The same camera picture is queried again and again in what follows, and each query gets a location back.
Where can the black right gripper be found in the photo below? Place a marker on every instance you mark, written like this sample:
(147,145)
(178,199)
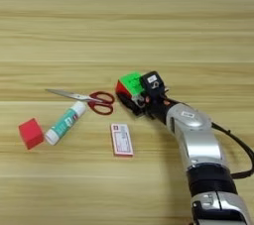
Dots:
(160,108)

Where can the colourful puzzle cube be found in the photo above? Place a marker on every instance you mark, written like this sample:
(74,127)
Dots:
(130,82)

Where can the small red white card box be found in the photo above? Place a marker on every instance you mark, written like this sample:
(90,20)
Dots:
(121,139)

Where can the white green glue stick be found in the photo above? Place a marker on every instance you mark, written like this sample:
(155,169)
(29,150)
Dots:
(64,123)

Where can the small red cube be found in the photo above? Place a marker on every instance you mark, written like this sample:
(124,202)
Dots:
(31,133)

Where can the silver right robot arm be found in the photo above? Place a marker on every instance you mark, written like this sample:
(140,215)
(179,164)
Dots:
(198,139)

